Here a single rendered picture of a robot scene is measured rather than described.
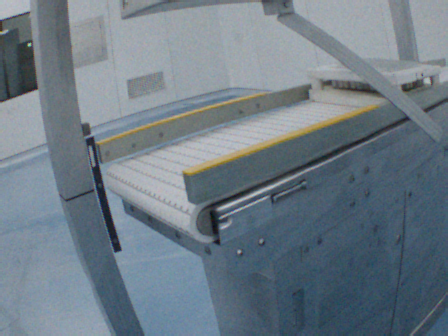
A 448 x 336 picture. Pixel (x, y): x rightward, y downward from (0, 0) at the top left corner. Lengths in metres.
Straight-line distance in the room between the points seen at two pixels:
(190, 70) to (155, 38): 0.76
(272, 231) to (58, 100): 0.37
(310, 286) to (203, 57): 5.89
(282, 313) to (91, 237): 0.33
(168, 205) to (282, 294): 0.23
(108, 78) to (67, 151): 5.24
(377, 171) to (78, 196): 0.47
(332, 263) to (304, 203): 0.20
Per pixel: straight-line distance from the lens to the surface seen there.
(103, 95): 5.91
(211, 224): 0.49
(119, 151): 0.71
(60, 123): 0.68
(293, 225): 0.56
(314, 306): 0.75
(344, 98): 0.87
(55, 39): 0.68
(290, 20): 0.55
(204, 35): 6.51
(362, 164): 0.65
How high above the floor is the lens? 1.00
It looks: 17 degrees down
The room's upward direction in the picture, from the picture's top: 9 degrees counter-clockwise
